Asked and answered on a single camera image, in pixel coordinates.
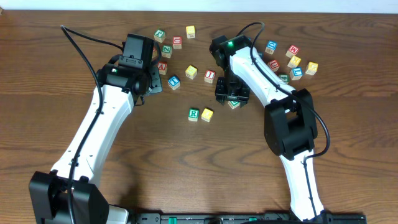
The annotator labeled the green B block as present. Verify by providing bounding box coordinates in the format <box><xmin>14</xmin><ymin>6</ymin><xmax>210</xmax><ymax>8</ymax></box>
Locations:
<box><xmin>228</xmin><ymin>101</ymin><xmax>240</xmax><ymax>109</ymax></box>

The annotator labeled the blue l block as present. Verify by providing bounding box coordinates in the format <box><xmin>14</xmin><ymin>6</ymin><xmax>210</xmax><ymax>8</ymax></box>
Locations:
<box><xmin>289</xmin><ymin>67</ymin><xmax>303</xmax><ymax>80</ymax></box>
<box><xmin>168</xmin><ymin>75</ymin><xmax>180</xmax><ymax>90</ymax></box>

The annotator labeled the yellow O block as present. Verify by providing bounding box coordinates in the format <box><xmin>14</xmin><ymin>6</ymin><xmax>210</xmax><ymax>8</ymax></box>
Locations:
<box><xmin>201</xmin><ymin>108</ymin><xmax>214</xmax><ymax>122</ymax></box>

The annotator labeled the green R block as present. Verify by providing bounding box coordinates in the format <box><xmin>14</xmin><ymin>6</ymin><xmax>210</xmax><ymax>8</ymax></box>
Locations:
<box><xmin>188</xmin><ymin>108</ymin><xmax>200</xmax><ymax>122</ymax></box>

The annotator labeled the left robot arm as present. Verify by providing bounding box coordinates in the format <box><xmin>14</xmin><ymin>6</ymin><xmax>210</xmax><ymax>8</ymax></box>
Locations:
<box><xmin>29</xmin><ymin>63</ymin><xmax>162</xmax><ymax>223</ymax></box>

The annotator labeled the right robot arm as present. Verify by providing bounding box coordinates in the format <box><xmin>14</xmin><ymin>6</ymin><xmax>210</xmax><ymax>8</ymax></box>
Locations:
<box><xmin>209</xmin><ymin>35</ymin><xmax>324</xmax><ymax>221</ymax></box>

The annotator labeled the red A block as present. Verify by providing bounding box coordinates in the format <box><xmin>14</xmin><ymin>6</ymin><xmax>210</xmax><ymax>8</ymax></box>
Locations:
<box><xmin>157</xmin><ymin>62</ymin><xmax>167</xmax><ymax>75</ymax></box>

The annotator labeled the red I block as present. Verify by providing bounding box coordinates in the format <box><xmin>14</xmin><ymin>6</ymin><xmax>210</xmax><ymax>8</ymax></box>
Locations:
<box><xmin>204</xmin><ymin>70</ymin><xmax>216</xmax><ymax>83</ymax></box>

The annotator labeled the red E block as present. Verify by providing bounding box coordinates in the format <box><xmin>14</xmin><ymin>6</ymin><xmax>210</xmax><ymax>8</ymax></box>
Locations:
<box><xmin>152</xmin><ymin>47</ymin><xmax>157</xmax><ymax>58</ymax></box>

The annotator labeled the yellow W block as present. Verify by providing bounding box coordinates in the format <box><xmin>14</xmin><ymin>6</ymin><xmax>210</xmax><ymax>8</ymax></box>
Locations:
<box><xmin>185</xmin><ymin>65</ymin><xmax>198</xmax><ymax>80</ymax></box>

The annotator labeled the green Z block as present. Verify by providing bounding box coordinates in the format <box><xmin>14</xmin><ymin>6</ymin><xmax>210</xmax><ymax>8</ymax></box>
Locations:
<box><xmin>161</xmin><ymin>45</ymin><xmax>172</xmax><ymax>58</ymax></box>

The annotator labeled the red U block right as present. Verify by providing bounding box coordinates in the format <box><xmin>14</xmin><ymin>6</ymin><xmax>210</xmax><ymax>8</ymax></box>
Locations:
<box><xmin>267</xmin><ymin>60</ymin><xmax>280</xmax><ymax>72</ymax></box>

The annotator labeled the red u block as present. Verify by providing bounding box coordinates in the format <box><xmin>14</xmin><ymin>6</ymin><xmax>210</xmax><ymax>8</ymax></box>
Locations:
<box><xmin>267</xmin><ymin>60</ymin><xmax>280</xmax><ymax>72</ymax></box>
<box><xmin>172</xmin><ymin>36</ymin><xmax>182</xmax><ymax>49</ymax></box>

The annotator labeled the red U block left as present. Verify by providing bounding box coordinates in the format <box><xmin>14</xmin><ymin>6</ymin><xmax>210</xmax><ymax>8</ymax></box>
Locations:
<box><xmin>172</xmin><ymin>36</ymin><xmax>182</xmax><ymax>49</ymax></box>

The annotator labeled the green J block left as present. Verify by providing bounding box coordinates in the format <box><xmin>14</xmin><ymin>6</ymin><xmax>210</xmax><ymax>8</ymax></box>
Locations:
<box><xmin>154</xmin><ymin>29</ymin><xmax>166</xmax><ymax>43</ymax></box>

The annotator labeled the green 4 block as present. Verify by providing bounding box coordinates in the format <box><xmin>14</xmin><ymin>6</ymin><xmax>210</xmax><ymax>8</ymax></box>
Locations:
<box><xmin>279</xmin><ymin>74</ymin><xmax>289</xmax><ymax>83</ymax></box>

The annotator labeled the blue D block pale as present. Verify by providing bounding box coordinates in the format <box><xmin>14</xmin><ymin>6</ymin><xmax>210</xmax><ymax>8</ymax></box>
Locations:
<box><xmin>265</xmin><ymin>40</ymin><xmax>277</xmax><ymax>55</ymax></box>

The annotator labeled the yellow top block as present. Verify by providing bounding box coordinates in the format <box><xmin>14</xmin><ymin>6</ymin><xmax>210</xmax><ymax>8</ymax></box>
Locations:
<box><xmin>186</xmin><ymin>26</ymin><xmax>196</xmax><ymax>39</ymax></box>

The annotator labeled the yellow block beside M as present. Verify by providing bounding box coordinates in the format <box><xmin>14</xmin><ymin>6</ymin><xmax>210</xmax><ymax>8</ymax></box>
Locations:
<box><xmin>287</xmin><ymin>55</ymin><xmax>301</xmax><ymax>68</ymax></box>

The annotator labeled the red M block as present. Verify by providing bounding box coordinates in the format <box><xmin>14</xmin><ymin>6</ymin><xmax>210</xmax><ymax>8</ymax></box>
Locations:
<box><xmin>285</xmin><ymin>45</ymin><xmax>300</xmax><ymax>58</ymax></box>

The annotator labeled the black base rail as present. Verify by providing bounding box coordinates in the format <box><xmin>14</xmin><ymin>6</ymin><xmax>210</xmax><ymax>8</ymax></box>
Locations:
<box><xmin>127</xmin><ymin>212</ymin><xmax>368</xmax><ymax>224</ymax></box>

